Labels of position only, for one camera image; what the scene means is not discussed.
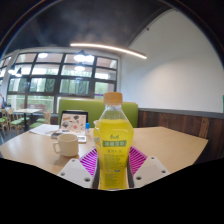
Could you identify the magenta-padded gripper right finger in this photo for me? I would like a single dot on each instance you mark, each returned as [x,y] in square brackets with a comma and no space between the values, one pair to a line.
[150,170]

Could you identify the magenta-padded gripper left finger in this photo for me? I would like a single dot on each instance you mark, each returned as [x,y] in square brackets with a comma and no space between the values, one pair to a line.
[75,171]

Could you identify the yellow drink bottle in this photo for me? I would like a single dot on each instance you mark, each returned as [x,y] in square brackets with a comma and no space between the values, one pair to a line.
[113,143]

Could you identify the white ribbed mug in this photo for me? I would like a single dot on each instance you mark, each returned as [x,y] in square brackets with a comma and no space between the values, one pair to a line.
[68,145]

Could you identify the small blue-capped bottle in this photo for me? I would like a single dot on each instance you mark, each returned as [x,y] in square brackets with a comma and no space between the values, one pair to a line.
[87,129]

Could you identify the black sticker-covered laptop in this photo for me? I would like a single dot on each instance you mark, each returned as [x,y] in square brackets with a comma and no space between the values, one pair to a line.
[73,123]

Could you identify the white paper sheets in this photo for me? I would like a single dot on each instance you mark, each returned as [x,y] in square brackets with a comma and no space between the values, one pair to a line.
[43,129]

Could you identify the green upholstered bench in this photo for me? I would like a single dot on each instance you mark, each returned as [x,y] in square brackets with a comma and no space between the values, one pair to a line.
[93,108]

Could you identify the small wooden table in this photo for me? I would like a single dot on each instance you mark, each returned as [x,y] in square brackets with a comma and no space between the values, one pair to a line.
[26,110]

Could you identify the wooden chairs with green seats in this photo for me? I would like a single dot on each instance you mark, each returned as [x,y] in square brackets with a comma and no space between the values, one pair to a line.
[15,121]

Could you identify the green bottle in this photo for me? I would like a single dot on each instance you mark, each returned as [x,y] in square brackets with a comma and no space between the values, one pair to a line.
[223,103]

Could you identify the black pendant lamp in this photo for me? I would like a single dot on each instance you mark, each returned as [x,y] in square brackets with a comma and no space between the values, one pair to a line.
[12,70]
[79,68]
[18,73]
[80,57]

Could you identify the long linear ceiling light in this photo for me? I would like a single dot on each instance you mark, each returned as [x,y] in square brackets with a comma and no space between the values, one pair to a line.
[106,47]

